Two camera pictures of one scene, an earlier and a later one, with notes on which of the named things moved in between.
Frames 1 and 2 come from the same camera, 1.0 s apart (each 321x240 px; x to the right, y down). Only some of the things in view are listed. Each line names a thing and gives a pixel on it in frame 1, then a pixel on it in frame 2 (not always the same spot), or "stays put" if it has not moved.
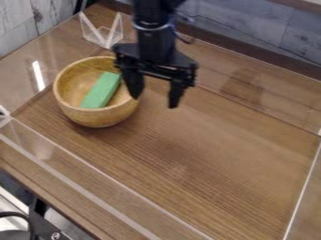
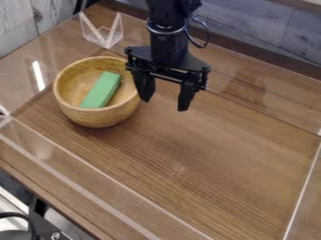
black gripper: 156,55 → 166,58
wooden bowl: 73,82 stays put
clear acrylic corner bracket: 104,37 stays put
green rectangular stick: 102,90 stays put
